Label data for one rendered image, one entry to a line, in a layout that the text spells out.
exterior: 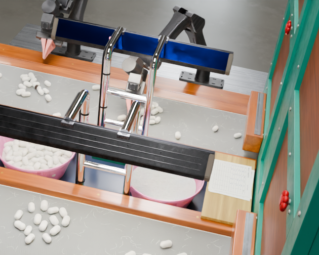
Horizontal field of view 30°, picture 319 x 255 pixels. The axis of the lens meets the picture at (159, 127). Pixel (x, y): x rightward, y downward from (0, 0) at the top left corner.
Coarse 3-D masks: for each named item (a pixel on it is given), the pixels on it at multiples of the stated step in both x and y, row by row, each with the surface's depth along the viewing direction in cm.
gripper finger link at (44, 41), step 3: (42, 39) 233; (45, 39) 233; (42, 42) 233; (45, 42) 233; (57, 42) 238; (60, 42) 237; (42, 45) 233; (45, 45) 234; (57, 45) 238; (60, 45) 237; (45, 48) 234
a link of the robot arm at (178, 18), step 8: (176, 8) 226; (176, 16) 225; (184, 16) 224; (192, 16) 223; (200, 16) 228; (168, 24) 224; (176, 24) 223; (184, 24) 225; (192, 24) 227; (200, 24) 231; (168, 32) 222; (176, 32) 224
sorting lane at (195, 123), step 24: (0, 72) 236; (24, 72) 238; (0, 96) 222; (72, 96) 228; (96, 96) 230; (96, 120) 217; (168, 120) 223; (192, 120) 225; (216, 120) 227; (240, 120) 229; (192, 144) 213; (216, 144) 215; (240, 144) 217
